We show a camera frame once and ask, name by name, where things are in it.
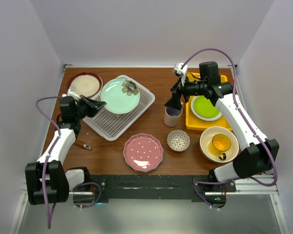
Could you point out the purple patterned small bowl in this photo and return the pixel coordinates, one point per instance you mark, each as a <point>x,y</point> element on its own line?
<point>178,140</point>

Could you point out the pink dotted scalloped plate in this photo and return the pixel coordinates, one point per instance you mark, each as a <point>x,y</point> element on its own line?
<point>143,153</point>

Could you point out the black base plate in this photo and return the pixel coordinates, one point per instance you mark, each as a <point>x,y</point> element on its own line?
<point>174,187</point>

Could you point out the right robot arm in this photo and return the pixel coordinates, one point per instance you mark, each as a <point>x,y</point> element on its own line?
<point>258,153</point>

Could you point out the yellow plastic tray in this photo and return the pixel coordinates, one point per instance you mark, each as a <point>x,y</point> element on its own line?
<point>195,123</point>

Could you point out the pink purple mug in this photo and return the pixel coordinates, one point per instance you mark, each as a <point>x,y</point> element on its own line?
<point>172,116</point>

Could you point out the yellow glass cup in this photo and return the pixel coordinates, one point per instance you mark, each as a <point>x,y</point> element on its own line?
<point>219,145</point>

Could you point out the mint green flower plate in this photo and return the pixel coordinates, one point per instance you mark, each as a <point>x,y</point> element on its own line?
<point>121,95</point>

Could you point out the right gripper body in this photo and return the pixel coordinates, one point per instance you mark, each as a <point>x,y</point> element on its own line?
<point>187,90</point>

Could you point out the red rimmed cream plate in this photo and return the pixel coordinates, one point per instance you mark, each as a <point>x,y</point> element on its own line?
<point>86,84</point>

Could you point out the cream ceramic bowl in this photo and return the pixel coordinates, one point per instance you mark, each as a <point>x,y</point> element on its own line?
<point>207,136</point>

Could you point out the lime green plate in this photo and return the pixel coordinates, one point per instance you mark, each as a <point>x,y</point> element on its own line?
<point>204,109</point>

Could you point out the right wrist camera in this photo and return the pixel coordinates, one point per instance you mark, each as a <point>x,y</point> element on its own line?
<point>181,70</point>

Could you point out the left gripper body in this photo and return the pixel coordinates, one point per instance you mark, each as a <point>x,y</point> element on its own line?
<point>82,110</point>

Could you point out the spatula with wooden handle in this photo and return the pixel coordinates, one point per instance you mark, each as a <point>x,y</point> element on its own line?
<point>82,145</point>

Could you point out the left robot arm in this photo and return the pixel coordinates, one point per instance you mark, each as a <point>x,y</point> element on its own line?
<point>46,180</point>

